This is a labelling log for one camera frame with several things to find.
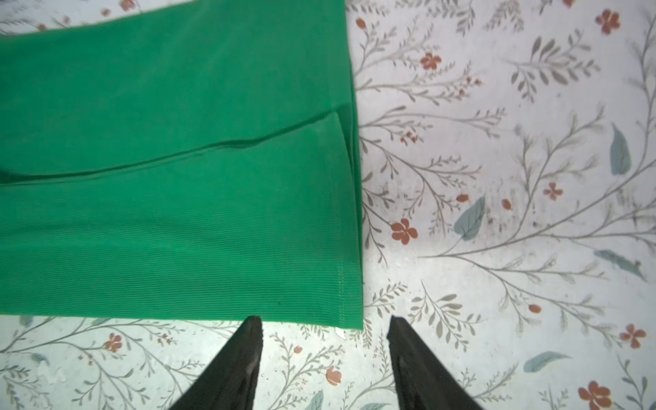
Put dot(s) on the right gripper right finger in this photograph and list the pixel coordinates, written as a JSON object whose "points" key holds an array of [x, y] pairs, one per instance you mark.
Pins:
{"points": [[421, 380]]}

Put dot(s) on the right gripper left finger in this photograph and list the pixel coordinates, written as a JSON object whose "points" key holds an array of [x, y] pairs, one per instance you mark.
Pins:
{"points": [[229, 381]]}

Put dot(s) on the green tank top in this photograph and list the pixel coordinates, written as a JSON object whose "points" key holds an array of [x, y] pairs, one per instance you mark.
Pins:
{"points": [[196, 162]]}

